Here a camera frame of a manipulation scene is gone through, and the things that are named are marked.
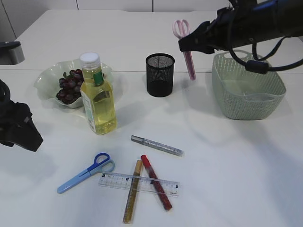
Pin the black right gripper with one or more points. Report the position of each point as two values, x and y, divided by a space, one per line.
211 36

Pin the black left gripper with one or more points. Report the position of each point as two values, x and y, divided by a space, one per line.
16 125

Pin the pink scissors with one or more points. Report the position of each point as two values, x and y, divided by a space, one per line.
181 29

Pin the purple grape bunch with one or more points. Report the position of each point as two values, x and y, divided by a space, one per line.
70 85

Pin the clear plastic sheet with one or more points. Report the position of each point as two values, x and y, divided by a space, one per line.
259 97

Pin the yellow tea bottle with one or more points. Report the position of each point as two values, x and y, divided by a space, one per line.
97 95

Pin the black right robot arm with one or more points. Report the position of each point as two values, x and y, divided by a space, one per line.
252 22

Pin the black mesh pen holder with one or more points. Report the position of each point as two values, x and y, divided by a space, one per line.
159 74

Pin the green plastic basket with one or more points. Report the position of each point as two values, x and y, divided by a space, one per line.
231 82

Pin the silver glitter pen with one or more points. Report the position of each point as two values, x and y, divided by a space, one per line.
157 145

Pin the clear plastic ruler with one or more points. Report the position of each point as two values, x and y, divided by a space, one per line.
122 181

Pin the gold glitter pen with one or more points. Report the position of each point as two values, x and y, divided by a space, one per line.
129 208

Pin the red glitter pen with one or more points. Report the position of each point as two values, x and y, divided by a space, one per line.
156 183

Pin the pale green wavy bowl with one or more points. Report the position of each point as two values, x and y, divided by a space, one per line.
49 87

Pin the blue scissors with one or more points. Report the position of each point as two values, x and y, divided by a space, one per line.
102 162

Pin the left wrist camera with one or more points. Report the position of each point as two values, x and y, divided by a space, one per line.
11 53

